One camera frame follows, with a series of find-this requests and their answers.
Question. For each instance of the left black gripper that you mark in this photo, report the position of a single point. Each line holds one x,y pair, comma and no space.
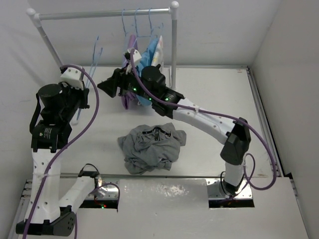
82,93

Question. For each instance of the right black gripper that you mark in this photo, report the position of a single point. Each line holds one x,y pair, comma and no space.
110,84

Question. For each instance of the light blue wire hanger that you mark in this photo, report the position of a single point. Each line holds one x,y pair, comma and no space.
95,59

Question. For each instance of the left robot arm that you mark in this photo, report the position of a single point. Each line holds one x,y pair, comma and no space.
48,214

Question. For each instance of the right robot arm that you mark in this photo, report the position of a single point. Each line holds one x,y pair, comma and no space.
233,135

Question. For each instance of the purple t shirt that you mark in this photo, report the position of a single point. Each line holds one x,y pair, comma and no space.
128,97

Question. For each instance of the light blue t shirt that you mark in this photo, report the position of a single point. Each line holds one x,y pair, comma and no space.
146,60

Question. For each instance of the light blue hanger with purple shirt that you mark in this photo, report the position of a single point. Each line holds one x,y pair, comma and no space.
133,29

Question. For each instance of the white patterned t shirt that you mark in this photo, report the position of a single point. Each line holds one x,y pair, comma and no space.
158,57

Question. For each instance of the light blue hanger with patterned shirt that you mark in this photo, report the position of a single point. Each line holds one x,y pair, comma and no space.
155,30

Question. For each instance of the grey t shirt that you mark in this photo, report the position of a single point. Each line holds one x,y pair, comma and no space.
147,148

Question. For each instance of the white garment rack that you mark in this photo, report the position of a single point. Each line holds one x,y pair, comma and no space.
172,10

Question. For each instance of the white front cover panel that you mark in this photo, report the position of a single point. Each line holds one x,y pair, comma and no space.
178,209

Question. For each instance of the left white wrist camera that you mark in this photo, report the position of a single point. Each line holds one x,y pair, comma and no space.
72,77

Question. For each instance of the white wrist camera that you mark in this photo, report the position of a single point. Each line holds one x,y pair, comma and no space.
72,77
132,56

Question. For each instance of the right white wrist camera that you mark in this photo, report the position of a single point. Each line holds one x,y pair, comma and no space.
132,56

